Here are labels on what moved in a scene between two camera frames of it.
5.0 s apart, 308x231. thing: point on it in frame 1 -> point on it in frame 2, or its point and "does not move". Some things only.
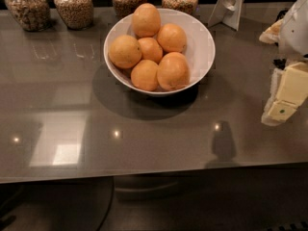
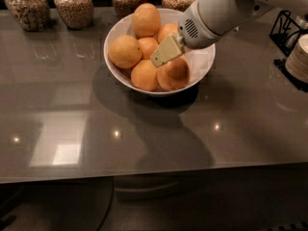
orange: (173, 71) does not move
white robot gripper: (295, 33) -> (194, 33)
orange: (144, 75) does not move
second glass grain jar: (76, 5) does not move
